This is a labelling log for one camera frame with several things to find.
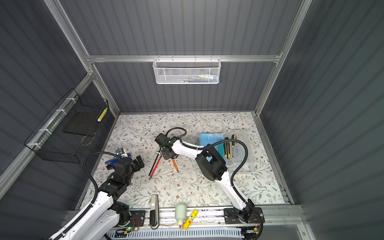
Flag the orange handled hex key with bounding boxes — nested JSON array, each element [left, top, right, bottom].
[[172, 159, 179, 173]]

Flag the light blue plastic tool box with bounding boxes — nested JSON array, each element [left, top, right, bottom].
[[199, 131, 256, 174]]

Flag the yellow black screwdriver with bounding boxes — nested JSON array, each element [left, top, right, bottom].
[[231, 135, 237, 149]]

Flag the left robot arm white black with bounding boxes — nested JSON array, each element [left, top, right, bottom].
[[50, 152, 145, 240]]

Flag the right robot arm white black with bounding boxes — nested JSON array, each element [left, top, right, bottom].
[[155, 134, 265, 226]]

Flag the yellow tube in black basket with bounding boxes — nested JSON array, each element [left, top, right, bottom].
[[97, 108, 108, 122]]

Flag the black pad in basket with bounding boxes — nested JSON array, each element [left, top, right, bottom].
[[63, 113, 101, 137]]

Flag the black silver flat device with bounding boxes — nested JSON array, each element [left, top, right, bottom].
[[150, 195, 160, 230]]

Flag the white plastic bottle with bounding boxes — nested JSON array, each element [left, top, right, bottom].
[[175, 203, 187, 228]]

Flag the yellow glue tube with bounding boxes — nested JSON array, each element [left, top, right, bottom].
[[183, 209, 199, 230]]

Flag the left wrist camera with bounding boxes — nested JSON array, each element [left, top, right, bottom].
[[115, 148, 128, 157]]

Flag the red handled hex key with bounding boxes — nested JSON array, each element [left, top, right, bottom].
[[149, 156, 162, 180]]

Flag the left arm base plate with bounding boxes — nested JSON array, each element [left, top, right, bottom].
[[118, 211, 146, 230]]

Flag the black wire mesh basket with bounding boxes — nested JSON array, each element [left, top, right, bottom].
[[24, 91, 109, 164]]

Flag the white wire mesh basket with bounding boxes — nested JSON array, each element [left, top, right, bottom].
[[153, 59, 222, 85]]

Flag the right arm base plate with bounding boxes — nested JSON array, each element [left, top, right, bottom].
[[224, 207, 265, 224]]

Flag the white perforated cable tray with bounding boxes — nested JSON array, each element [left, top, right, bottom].
[[107, 227, 245, 240]]

